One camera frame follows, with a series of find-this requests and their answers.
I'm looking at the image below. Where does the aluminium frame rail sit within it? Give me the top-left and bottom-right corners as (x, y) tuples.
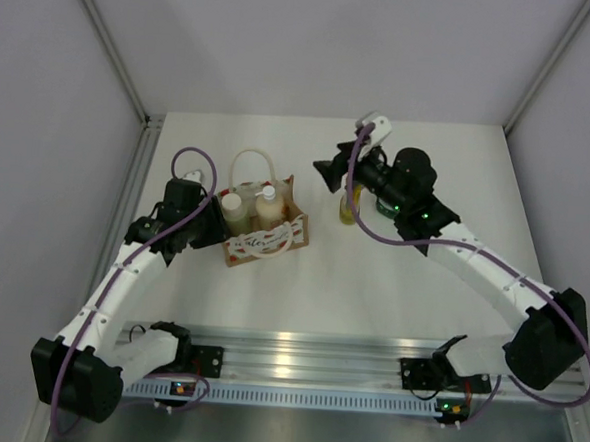
(117, 319), (590, 406)

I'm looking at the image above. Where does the burlap canvas bag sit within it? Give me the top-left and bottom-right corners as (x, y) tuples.
(217, 148), (309, 267)

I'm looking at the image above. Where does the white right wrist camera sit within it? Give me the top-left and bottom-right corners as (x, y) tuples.
(355, 112), (392, 147)

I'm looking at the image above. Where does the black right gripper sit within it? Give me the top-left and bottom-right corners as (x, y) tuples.
(311, 137), (411, 214)

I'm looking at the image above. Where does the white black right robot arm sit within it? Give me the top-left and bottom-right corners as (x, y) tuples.
(313, 142), (588, 390)

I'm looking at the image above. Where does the green bottle red cap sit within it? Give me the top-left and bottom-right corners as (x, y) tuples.
(375, 198), (398, 219)

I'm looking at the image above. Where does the white-capped pale green bottle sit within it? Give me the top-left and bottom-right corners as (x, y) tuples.
(221, 193), (253, 236)

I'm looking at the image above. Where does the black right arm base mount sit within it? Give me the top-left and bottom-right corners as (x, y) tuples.
(399, 357), (492, 394)

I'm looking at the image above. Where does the corner aluminium post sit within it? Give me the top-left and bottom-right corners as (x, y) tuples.
(55, 0), (159, 128)
(502, 0), (590, 138)

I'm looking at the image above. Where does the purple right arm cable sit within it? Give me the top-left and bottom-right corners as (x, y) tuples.
(330, 122), (590, 440)

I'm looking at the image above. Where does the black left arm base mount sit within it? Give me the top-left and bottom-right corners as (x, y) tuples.
(188, 345), (225, 379)

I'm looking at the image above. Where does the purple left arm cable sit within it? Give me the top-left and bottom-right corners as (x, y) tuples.
(48, 139), (225, 442)

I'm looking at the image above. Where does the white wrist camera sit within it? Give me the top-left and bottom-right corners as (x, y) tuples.
(355, 112), (392, 147)
(182, 170), (205, 184)

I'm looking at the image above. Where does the yellow oil bottle red cap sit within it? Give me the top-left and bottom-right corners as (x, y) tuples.
(338, 183), (363, 225)

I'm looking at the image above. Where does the left corner aluminium post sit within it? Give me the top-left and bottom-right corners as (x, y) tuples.
(55, 0), (159, 128)

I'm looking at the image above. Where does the cream pump lotion bottle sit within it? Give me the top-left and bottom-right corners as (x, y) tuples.
(255, 185), (288, 230)

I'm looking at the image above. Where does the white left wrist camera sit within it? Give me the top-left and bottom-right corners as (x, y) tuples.
(182, 170), (205, 184)

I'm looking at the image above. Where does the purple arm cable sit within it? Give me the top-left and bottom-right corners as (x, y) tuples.
(330, 122), (590, 440)
(48, 139), (225, 442)

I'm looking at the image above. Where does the perforated cable duct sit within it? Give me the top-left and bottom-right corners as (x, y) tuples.
(123, 379), (442, 417)

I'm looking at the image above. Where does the right corner aluminium post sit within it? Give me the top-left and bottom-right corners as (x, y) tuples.
(502, 0), (590, 138)

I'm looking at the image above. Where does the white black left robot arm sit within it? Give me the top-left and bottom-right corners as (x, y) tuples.
(30, 178), (229, 423)

